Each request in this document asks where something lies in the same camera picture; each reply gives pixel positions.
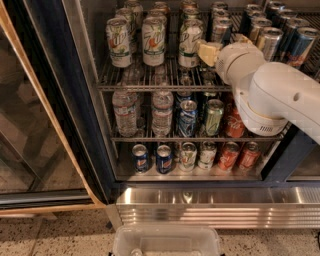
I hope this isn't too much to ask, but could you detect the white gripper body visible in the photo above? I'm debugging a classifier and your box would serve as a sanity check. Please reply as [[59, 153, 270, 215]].
[[216, 42, 265, 85]]

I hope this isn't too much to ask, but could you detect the silver blue redbull can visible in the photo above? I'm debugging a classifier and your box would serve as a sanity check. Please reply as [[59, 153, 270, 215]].
[[211, 17, 232, 45]]

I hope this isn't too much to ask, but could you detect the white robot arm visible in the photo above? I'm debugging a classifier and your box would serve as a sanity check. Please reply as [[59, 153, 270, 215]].
[[195, 39, 320, 143]]

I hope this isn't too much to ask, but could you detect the front right 7up can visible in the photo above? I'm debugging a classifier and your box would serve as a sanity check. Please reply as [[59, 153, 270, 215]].
[[178, 19, 203, 68]]

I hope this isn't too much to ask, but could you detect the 7up can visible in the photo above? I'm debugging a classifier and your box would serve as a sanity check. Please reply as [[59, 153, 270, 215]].
[[179, 142, 197, 171], [106, 18, 132, 68], [178, 19, 203, 68], [142, 17, 165, 66], [198, 141, 217, 170]]

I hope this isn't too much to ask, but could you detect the front silver redbull can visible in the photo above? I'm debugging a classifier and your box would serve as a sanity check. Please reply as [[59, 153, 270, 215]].
[[256, 27, 283, 61]]

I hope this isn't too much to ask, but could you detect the blue redbull can far right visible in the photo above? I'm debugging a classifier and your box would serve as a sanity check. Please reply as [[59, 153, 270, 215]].
[[284, 27, 319, 69]]

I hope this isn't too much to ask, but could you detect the green can middle shelf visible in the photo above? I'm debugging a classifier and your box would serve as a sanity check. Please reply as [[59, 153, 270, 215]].
[[204, 99, 224, 136]]

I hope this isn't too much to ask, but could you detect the front middle 7up can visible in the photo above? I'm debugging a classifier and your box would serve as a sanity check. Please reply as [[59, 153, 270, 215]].
[[142, 17, 165, 66]]

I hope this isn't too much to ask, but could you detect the blue pepsi can middle shelf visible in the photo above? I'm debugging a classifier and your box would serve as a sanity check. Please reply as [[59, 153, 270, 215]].
[[178, 100, 198, 137]]

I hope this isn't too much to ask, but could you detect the red coke can middle shelf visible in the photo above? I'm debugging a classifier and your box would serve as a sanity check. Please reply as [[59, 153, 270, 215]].
[[224, 102, 245, 138]]

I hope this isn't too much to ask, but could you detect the front left 7up can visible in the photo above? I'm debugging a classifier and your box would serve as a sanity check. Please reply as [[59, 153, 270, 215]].
[[106, 18, 132, 68]]

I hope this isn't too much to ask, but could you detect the right coke can bottom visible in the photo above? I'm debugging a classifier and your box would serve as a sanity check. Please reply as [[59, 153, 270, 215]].
[[237, 142, 260, 170]]

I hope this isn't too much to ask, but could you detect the coke can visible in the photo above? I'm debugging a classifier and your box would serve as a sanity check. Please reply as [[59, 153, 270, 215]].
[[218, 142, 240, 171], [237, 142, 260, 170]]

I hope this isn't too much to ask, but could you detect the right 7up can bottom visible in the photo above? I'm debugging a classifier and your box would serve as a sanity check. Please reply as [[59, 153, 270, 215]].
[[198, 141, 217, 170]]

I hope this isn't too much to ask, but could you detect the left coke can bottom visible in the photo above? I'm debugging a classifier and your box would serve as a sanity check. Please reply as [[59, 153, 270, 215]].
[[218, 142, 240, 171]]

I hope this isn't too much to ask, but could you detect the left 7up can bottom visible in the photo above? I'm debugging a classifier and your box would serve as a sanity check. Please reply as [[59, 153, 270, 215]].
[[179, 142, 197, 171]]

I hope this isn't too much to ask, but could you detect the right pepsi can bottom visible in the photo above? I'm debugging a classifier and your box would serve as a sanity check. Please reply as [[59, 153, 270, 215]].
[[156, 145, 172, 174]]

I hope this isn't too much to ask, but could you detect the pepsi can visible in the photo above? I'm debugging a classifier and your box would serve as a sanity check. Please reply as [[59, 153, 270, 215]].
[[156, 145, 172, 174], [132, 144, 149, 173]]

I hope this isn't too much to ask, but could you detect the left pepsi can bottom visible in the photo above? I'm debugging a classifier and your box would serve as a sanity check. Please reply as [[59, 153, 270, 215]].
[[132, 144, 149, 173]]

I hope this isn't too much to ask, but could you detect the glass fridge door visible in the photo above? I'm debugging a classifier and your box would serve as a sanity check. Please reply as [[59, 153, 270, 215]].
[[0, 0, 106, 217]]

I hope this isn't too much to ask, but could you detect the right water bottle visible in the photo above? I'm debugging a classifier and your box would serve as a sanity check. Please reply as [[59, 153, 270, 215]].
[[151, 74, 174, 137]]

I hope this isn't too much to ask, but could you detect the water bottle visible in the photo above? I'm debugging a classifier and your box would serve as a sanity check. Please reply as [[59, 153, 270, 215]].
[[112, 72, 137, 137], [151, 74, 174, 137]]

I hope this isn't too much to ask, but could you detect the left water bottle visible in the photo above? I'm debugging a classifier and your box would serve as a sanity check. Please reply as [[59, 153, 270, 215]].
[[112, 72, 137, 137]]

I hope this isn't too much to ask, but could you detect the clear plastic bin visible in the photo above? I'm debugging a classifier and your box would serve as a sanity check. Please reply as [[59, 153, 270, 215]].
[[112, 224, 220, 256]]

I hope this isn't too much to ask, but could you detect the top wire shelf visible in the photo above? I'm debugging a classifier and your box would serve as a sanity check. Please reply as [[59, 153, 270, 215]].
[[95, 9, 320, 93]]

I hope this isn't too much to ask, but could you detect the wire shelf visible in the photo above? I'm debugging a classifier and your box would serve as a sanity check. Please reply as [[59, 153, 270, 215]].
[[111, 128, 284, 142], [95, 9, 320, 93]]

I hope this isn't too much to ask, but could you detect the middle wire shelf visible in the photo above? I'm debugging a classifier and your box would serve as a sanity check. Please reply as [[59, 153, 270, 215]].
[[111, 128, 284, 142]]

